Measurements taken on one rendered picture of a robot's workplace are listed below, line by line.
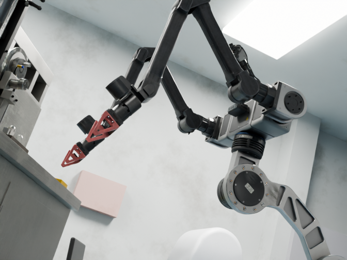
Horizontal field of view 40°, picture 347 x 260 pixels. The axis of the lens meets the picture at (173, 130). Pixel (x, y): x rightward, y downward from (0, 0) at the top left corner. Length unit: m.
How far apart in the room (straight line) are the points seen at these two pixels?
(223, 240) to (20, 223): 2.86
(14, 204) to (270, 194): 1.00
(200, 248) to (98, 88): 1.94
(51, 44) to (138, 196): 1.76
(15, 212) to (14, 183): 0.10
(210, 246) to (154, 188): 1.05
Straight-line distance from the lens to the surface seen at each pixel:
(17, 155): 1.36
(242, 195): 1.91
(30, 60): 2.60
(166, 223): 4.93
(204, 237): 4.15
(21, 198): 1.51
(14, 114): 2.55
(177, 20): 1.78
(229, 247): 4.24
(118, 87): 1.60
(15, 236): 1.55
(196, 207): 5.07
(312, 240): 2.08
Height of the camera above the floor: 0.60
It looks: 20 degrees up
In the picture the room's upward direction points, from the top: 17 degrees clockwise
